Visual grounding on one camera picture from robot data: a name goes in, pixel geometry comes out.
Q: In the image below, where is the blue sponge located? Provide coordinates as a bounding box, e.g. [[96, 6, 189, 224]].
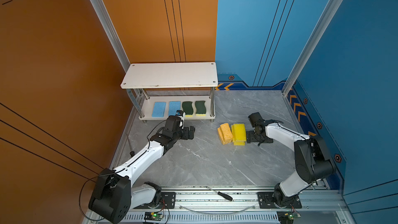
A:
[[168, 101, 181, 116], [151, 102, 166, 118]]

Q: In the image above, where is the green yellow scouring sponge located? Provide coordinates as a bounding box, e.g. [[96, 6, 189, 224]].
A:
[[182, 101, 194, 117], [195, 101, 207, 117]]

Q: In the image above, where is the orange yellow sponge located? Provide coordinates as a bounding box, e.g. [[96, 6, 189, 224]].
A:
[[220, 123, 233, 145], [217, 127, 224, 145]]

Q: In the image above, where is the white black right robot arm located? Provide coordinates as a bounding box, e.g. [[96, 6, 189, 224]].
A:
[[246, 112, 336, 208]]

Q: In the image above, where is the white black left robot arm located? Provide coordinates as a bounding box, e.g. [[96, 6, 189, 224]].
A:
[[88, 110, 195, 224]]

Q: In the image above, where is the white two-tier shelf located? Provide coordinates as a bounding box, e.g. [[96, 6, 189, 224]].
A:
[[121, 62, 218, 121]]

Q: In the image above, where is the right green circuit board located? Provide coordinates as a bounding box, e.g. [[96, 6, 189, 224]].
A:
[[277, 212, 294, 224]]

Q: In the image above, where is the green circuit board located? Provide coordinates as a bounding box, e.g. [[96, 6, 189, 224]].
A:
[[277, 212, 294, 224], [144, 212, 164, 224]]

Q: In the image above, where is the left green circuit board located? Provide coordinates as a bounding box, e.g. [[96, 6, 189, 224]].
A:
[[144, 212, 164, 224]]

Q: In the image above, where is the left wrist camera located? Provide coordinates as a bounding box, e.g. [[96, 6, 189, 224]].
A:
[[176, 110, 184, 116]]

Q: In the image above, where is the black yellow handled screwdriver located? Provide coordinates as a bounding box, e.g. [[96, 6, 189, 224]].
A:
[[126, 134, 135, 158]]

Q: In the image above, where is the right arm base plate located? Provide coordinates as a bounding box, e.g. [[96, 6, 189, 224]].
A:
[[257, 192, 302, 209]]

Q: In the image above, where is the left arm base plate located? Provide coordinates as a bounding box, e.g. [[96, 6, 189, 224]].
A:
[[135, 191, 176, 209]]

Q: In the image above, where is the clear curved cable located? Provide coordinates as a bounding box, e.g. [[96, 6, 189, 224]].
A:
[[177, 203, 257, 216]]

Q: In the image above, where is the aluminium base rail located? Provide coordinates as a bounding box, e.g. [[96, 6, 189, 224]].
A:
[[121, 186, 355, 224]]

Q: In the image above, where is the left aluminium corner post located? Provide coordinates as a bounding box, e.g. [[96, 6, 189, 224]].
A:
[[90, 0, 131, 73]]

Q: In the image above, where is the aluminium corner post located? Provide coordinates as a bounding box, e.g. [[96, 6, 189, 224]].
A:
[[90, 0, 131, 73], [282, 0, 343, 96]]

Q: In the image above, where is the right aluminium corner post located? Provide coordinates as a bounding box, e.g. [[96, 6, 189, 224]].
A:
[[282, 0, 343, 96]]

